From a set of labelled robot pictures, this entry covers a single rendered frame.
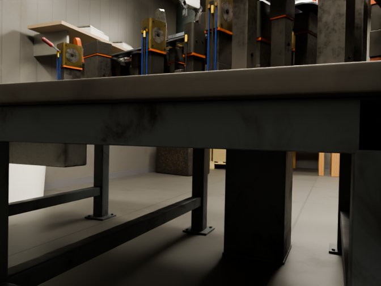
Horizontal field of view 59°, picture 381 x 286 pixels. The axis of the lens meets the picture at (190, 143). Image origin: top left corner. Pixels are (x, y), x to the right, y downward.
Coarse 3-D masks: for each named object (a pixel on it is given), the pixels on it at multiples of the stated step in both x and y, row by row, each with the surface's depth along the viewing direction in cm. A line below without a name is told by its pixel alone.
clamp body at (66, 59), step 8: (64, 48) 169; (72, 48) 172; (80, 48) 176; (64, 56) 169; (72, 56) 172; (80, 56) 176; (64, 64) 169; (72, 64) 173; (80, 64) 176; (64, 72) 170; (72, 72) 173; (80, 72) 177
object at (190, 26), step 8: (184, 24) 117; (192, 24) 115; (200, 24) 117; (184, 32) 117; (192, 32) 115; (200, 32) 117; (184, 40) 117; (192, 40) 115; (200, 40) 117; (184, 48) 117; (192, 48) 115; (200, 48) 117; (184, 56) 117; (192, 56) 116; (200, 56) 117; (192, 64) 116; (200, 64) 118
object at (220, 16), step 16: (208, 0) 104; (224, 0) 103; (208, 16) 103; (224, 16) 103; (208, 32) 103; (224, 32) 104; (208, 48) 103; (224, 48) 104; (208, 64) 103; (224, 64) 104
